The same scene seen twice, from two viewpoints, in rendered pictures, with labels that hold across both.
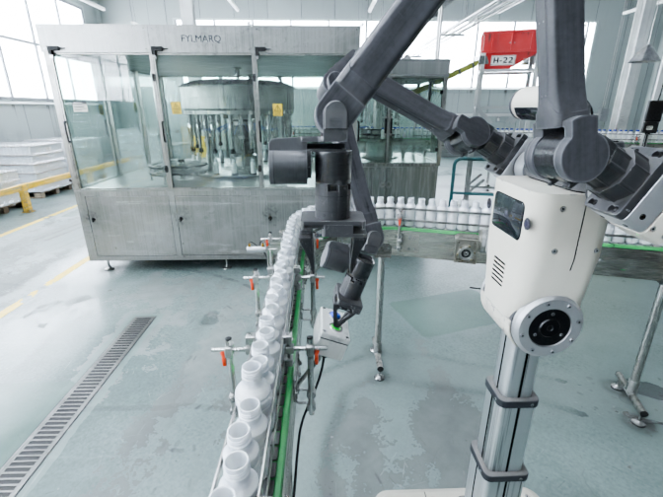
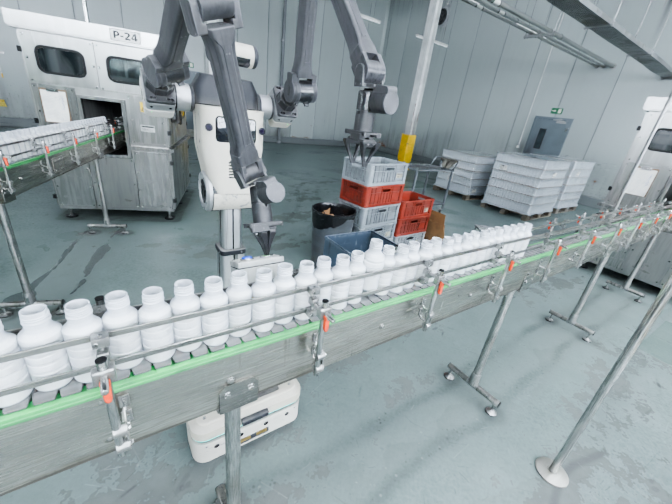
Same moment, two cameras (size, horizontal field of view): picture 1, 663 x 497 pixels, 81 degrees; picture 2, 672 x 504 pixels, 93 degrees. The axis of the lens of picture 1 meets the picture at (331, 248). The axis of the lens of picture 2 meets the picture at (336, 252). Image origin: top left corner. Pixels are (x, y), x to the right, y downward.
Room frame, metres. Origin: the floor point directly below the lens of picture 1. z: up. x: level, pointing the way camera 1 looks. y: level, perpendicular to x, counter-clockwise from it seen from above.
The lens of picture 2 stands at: (1.23, 0.81, 1.54)
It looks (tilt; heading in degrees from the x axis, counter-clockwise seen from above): 24 degrees down; 235
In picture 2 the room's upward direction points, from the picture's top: 8 degrees clockwise
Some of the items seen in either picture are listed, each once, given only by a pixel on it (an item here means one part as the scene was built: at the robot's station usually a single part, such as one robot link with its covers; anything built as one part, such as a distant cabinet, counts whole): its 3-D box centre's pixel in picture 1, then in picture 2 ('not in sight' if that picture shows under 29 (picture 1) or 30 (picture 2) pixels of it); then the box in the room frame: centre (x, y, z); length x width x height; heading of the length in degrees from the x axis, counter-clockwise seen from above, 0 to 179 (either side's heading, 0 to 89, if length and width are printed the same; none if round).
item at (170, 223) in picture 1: (239, 148); not in sight; (5.20, 1.19, 1.18); 2.88 x 2.73 x 2.35; 92
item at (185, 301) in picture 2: (281, 294); (186, 315); (1.15, 0.16, 1.08); 0.06 x 0.06 x 0.17
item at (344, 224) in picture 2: not in sight; (330, 238); (-0.49, -1.73, 0.32); 0.45 x 0.45 x 0.64
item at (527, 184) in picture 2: not in sight; (524, 184); (-5.87, -2.65, 0.59); 1.24 x 1.03 x 1.17; 4
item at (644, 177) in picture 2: not in sight; (639, 181); (-3.81, -0.40, 1.22); 0.23 x 0.03 x 0.32; 92
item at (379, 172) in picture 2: not in sight; (375, 170); (-1.03, -1.85, 1.00); 0.61 x 0.41 x 0.22; 9
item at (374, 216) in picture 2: not in sight; (368, 210); (-1.03, -1.85, 0.55); 0.61 x 0.41 x 0.22; 9
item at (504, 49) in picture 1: (498, 124); not in sight; (7.06, -2.89, 1.40); 0.92 x 0.72 x 2.80; 74
